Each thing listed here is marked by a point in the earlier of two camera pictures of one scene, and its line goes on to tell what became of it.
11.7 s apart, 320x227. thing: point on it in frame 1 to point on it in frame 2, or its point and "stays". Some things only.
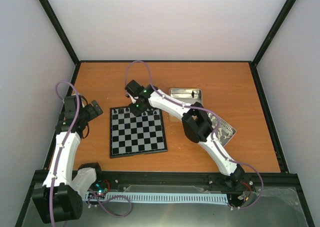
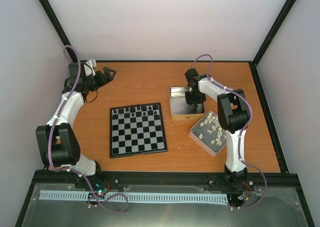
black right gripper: (135, 112) to (190, 102)
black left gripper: (94, 114) to (107, 74)
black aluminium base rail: (99, 182) stays
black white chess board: (131, 135) stays
